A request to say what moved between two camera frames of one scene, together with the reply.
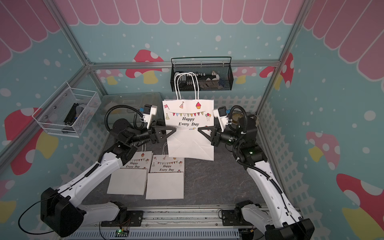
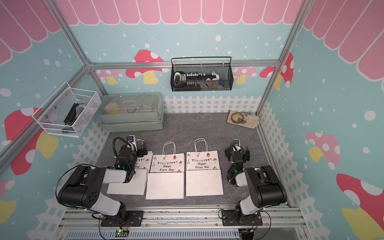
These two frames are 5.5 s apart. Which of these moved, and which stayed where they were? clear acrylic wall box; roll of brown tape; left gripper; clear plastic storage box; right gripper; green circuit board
Moved: right gripper; left gripper
Stayed: green circuit board; clear plastic storage box; roll of brown tape; clear acrylic wall box
